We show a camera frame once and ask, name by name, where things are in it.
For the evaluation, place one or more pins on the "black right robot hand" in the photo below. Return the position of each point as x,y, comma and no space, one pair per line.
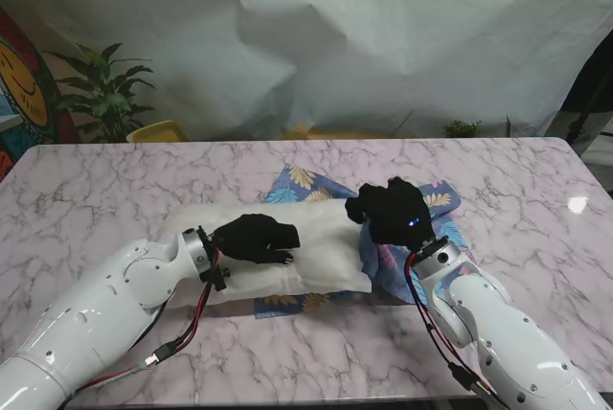
397,213

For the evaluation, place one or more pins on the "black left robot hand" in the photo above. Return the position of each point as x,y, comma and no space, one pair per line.
258,240

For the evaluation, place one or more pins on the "blue leaf-print pillowcase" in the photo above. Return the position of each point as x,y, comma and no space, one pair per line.
440,223

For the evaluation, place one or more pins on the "white pillow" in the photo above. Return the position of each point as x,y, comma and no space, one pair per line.
325,257

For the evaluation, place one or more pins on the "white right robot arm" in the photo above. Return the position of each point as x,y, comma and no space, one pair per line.
507,333

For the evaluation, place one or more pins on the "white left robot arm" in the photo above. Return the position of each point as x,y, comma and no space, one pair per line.
96,314

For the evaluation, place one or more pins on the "yellow wooden bench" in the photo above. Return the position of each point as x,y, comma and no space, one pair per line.
345,134

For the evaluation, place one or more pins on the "small green plant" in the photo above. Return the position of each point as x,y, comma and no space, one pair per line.
462,129

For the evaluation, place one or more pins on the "yellow plastic chair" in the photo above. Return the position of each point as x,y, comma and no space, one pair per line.
155,132

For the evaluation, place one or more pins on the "white backdrop sheet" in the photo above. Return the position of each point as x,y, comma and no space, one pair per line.
335,36

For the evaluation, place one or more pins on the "large green potted plant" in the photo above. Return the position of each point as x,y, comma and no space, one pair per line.
107,98

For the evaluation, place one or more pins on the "dark stand with equipment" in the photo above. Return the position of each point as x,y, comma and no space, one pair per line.
591,94

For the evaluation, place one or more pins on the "colourful smiley face board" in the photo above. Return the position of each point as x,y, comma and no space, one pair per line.
24,89

